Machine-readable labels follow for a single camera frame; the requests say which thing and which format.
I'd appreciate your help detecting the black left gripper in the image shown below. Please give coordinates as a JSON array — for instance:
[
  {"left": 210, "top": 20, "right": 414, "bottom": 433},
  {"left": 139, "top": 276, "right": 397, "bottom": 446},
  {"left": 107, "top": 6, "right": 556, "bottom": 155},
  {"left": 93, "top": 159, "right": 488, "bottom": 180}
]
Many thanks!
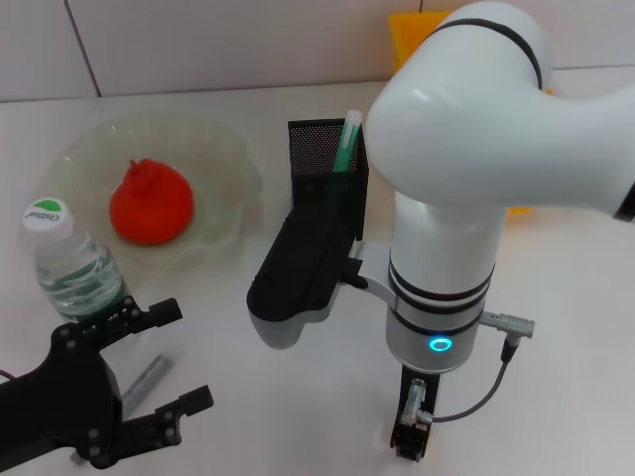
[{"left": 0, "top": 297, "right": 215, "bottom": 470}]

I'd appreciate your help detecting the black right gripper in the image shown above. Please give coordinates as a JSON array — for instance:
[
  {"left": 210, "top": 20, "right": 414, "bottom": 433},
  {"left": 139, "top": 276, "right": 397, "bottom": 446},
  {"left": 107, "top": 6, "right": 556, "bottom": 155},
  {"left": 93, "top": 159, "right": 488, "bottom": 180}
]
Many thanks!
[{"left": 389, "top": 364, "right": 443, "bottom": 463}]

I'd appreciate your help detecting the grey marker pen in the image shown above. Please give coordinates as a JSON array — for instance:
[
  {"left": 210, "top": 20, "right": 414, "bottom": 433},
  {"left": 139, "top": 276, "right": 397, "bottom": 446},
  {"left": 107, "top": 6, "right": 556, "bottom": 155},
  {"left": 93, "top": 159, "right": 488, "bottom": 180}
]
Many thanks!
[{"left": 71, "top": 354, "right": 178, "bottom": 466}]

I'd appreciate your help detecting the clear green-label water bottle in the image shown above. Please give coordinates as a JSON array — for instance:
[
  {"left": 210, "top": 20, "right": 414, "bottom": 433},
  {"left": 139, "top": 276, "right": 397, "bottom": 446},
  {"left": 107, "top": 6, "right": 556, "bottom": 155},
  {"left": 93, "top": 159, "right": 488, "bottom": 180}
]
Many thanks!
[{"left": 21, "top": 196, "right": 145, "bottom": 348}]

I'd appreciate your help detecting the red-orange toy orange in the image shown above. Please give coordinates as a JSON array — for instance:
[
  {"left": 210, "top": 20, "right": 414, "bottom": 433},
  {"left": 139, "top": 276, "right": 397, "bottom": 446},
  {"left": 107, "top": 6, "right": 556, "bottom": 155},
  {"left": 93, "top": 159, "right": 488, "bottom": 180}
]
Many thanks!
[{"left": 108, "top": 157, "right": 195, "bottom": 248}]

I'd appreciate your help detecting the mint green pen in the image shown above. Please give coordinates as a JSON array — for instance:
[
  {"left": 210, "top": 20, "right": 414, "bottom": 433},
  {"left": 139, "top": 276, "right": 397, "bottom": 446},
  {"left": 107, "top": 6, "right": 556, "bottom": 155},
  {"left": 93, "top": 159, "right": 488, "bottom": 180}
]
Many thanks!
[{"left": 331, "top": 109, "right": 364, "bottom": 174}]

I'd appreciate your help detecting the green glass fruit plate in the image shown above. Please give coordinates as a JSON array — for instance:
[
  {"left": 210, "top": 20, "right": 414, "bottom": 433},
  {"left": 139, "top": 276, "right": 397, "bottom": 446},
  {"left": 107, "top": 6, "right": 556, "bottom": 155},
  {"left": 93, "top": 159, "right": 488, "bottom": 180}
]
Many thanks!
[{"left": 37, "top": 111, "right": 264, "bottom": 274}]

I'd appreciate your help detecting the black mesh pen holder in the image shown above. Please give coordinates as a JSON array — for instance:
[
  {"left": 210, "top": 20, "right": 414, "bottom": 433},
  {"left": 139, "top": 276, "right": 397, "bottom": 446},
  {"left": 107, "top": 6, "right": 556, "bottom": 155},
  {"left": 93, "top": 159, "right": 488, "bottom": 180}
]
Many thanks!
[{"left": 287, "top": 117, "right": 372, "bottom": 242}]

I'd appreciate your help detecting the yellow plastic bin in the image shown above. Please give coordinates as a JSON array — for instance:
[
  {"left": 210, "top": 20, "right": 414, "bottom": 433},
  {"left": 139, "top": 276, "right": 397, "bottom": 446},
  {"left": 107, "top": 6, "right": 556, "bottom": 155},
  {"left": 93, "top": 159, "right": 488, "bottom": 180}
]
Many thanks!
[{"left": 388, "top": 12, "right": 555, "bottom": 218}]

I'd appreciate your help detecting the right gripper connector cable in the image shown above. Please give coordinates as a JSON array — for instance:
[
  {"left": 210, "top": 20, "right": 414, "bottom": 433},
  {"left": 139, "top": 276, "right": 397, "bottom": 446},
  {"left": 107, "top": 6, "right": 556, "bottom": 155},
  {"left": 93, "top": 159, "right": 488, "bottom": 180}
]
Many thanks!
[{"left": 401, "top": 310, "right": 537, "bottom": 427}]

